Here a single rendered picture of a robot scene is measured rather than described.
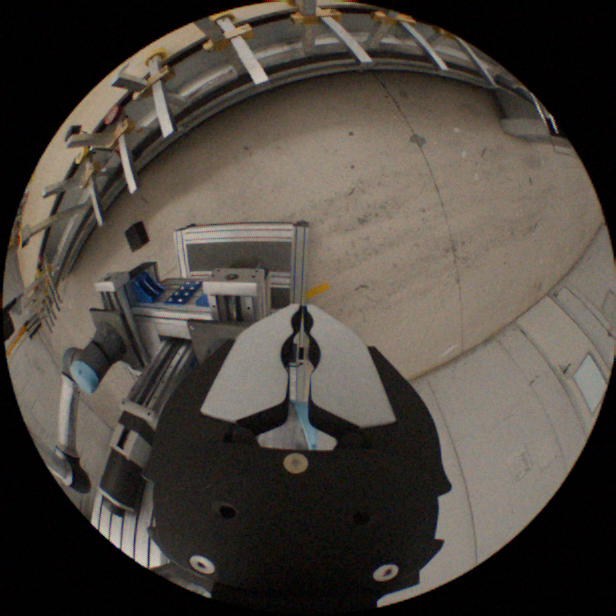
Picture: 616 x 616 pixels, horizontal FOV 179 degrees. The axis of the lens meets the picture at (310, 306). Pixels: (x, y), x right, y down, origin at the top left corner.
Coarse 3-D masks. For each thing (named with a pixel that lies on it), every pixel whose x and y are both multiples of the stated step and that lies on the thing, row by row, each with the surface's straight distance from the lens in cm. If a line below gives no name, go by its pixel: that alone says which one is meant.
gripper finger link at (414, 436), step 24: (384, 360) 9; (384, 384) 8; (408, 384) 9; (408, 408) 8; (360, 432) 7; (384, 432) 7; (408, 432) 7; (432, 432) 8; (408, 456) 7; (432, 456) 7; (432, 480) 7
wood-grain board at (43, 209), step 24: (336, 0) 105; (192, 24) 111; (240, 24) 94; (144, 48) 124; (168, 48) 103; (144, 72) 101; (96, 96) 133; (120, 96) 104; (72, 120) 154; (96, 120) 114; (48, 168) 175; (24, 216) 267; (48, 216) 158; (24, 264) 292
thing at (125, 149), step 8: (120, 120) 100; (120, 136) 94; (120, 144) 92; (128, 144) 91; (128, 152) 88; (128, 160) 85; (128, 168) 84; (128, 176) 84; (136, 176) 83; (128, 184) 83; (136, 184) 81; (136, 192) 83
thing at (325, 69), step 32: (224, 32) 99; (256, 32) 105; (288, 32) 111; (320, 32) 117; (192, 64) 108; (352, 64) 161; (384, 64) 170; (416, 64) 184; (128, 96) 109; (192, 128) 170; (96, 160) 141; (64, 192) 151; (64, 224) 191; (96, 224) 251
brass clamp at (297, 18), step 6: (318, 12) 79; (324, 12) 79; (330, 12) 80; (294, 18) 76; (300, 18) 76; (306, 18) 76; (312, 18) 77; (318, 18) 78; (336, 18) 80; (294, 24) 79; (306, 24) 79
